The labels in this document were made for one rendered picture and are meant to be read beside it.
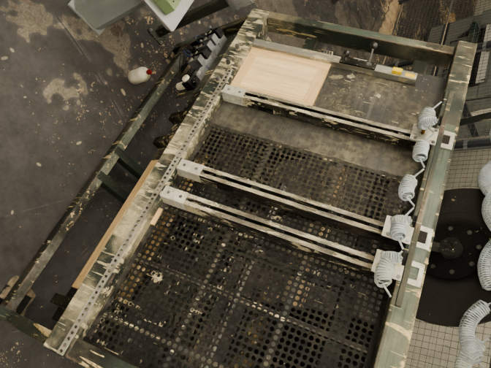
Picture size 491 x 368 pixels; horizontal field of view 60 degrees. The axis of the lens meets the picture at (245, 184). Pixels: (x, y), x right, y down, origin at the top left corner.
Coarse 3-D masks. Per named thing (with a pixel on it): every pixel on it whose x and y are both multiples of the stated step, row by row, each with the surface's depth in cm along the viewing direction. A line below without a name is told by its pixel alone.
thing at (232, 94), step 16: (224, 96) 235; (240, 96) 229; (256, 96) 230; (272, 96) 227; (272, 112) 230; (288, 112) 224; (304, 112) 219; (320, 112) 220; (336, 112) 217; (336, 128) 219; (352, 128) 214; (368, 128) 210; (384, 128) 210; (416, 128) 203; (432, 128) 203; (400, 144) 209; (432, 144) 198
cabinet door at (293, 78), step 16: (256, 48) 255; (256, 64) 249; (272, 64) 247; (288, 64) 246; (304, 64) 245; (320, 64) 244; (240, 80) 243; (256, 80) 242; (272, 80) 241; (288, 80) 240; (304, 80) 239; (320, 80) 237; (288, 96) 233; (304, 96) 232
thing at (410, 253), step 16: (448, 96) 192; (432, 112) 195; (448, 112) 188; (416, 144) 187; (416, 160) 186; (432, 160) 176; (432, 176) 172; (400, 192) 177; (400, 224) 167; (416, 224) 162; (416, 240) 158; (384, 272) 159; (384, 288) 157; (400, 288) 150; (400, 304) 147
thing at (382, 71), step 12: (264, 48) 254; (276, 48) 251; (288, 48) 250; (300, 48) 249; (324, 60) 243; (336, 60) 241; (360, 72) 239; (372, 72) 236; (384, 72) 233; (408, 72) 231
